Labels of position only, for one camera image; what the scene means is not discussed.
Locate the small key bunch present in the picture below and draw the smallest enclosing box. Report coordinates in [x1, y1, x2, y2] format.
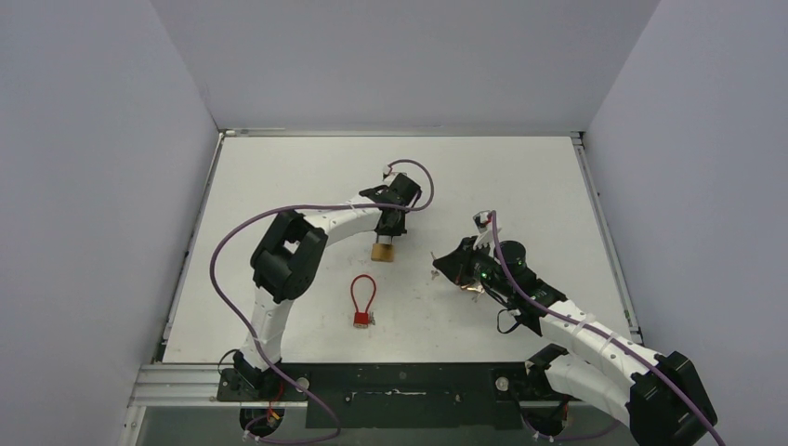
[430, 252, 441, 280]

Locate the brass padlock long shackle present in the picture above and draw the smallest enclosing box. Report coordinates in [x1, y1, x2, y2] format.
[370, 243, 395, 263]

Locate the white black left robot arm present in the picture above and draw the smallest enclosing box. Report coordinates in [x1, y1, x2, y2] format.
[229, 173, 422, 400]

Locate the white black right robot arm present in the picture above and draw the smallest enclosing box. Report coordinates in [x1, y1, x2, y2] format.
[432, 237, 718, 445]

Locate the brass padlock with key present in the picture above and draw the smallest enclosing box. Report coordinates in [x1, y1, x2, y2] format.
[460, 283, 485, 303]

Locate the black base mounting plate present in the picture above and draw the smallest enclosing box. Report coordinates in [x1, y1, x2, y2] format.
[215, 361, 580, 431]

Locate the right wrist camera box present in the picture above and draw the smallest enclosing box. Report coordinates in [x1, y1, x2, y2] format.
[473, 210, 499, 251]

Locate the red cable padlock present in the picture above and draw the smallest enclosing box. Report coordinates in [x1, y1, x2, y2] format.
[349, 274, 377, 329]

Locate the aluminium table edge rail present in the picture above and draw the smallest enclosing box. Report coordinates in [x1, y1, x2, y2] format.
[570, 132, 643, 345]

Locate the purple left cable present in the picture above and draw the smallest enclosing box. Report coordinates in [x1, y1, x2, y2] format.
[209, 158, 436, 446]

